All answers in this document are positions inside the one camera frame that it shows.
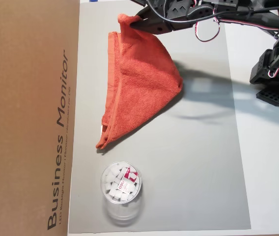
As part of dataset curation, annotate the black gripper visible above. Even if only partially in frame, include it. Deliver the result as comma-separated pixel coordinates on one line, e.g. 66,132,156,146
130,0,174,35

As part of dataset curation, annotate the orange terry towel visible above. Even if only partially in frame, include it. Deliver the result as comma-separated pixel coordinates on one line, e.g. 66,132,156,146
95,13,184,150

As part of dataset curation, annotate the red white paper card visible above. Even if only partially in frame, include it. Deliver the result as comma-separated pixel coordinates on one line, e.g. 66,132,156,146
119,166,140,195

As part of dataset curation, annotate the brown cardboard monitor box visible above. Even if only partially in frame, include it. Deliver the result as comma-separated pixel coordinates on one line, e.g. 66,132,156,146
0,0,81,236

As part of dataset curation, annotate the grey table mat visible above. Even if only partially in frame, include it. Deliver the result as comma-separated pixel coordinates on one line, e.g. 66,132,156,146
68,0,252,234

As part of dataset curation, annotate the clear plastic jar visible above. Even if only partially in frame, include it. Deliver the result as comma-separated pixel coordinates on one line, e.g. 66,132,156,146
100,161,144,226

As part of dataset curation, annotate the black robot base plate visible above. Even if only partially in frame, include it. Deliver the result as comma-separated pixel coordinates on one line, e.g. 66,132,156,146
256,87,279,107

